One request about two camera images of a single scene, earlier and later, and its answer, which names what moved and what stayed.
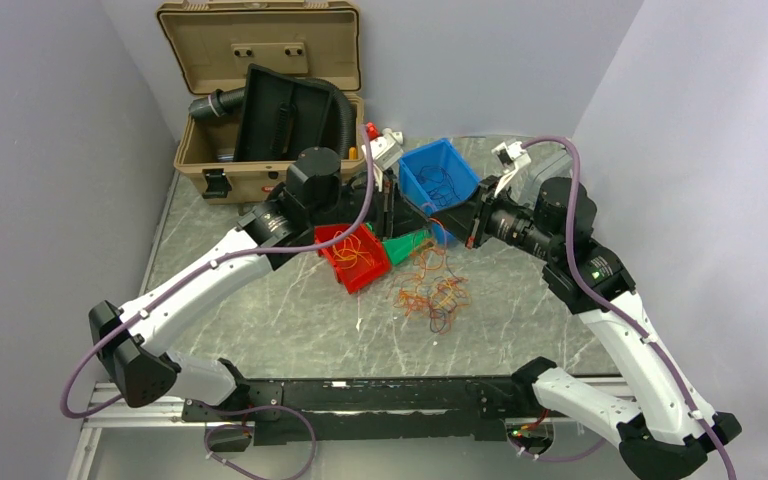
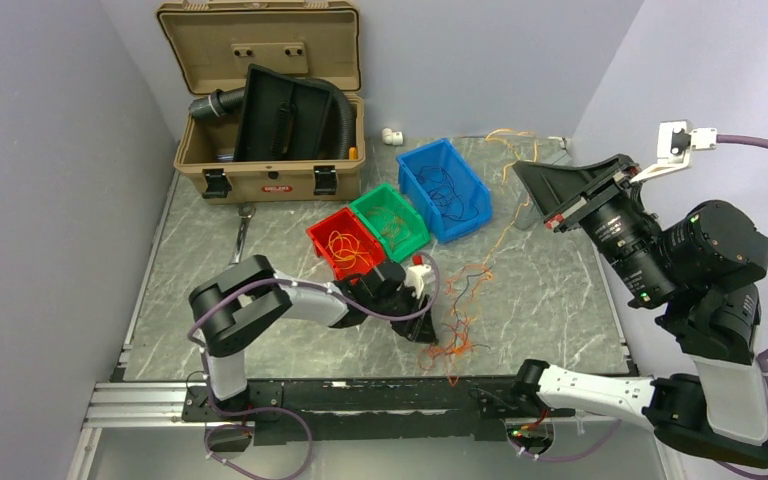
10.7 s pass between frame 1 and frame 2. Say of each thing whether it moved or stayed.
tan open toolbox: stayed
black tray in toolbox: stayed
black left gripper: moved
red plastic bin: stayed
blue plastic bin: stayed
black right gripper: moved
